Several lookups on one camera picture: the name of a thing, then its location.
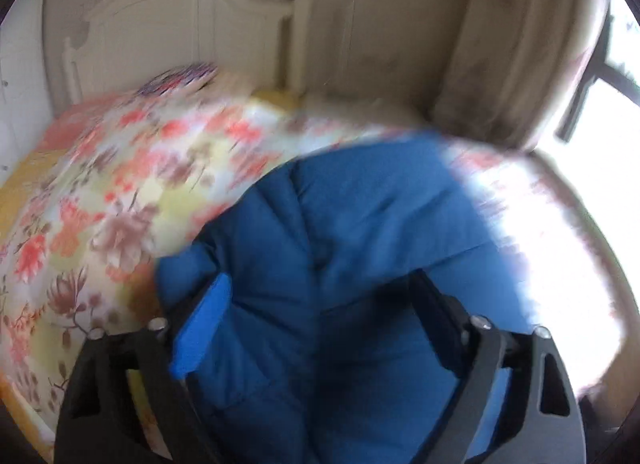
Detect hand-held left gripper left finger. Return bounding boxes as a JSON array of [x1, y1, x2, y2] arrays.
[[54, 273, 233, 464]]

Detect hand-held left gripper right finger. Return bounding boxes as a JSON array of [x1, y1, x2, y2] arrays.
[[407, 268, 587, 464]]

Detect blue puffer jacket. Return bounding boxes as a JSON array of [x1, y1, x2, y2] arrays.
[[156, 131, 538, 464]]

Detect floral blanket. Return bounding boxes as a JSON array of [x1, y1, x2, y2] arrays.
[[0, 72, 631, 445]]

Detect yellow bed sheet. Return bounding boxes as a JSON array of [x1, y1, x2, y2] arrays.
[[0, 87, 301, 462]]

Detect red blue patterned pillow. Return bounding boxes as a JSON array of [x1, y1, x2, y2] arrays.
[[135, 62, 219, 96]]

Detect beige striped curtain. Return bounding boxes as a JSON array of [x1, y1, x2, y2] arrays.
[[432, 0, 610, 151]]

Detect white bed headboard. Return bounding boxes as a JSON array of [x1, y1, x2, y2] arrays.
[[62, 0, 313, 101]]

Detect dark window frame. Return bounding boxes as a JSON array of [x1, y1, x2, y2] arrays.
[[555, 14, 640, 142]]

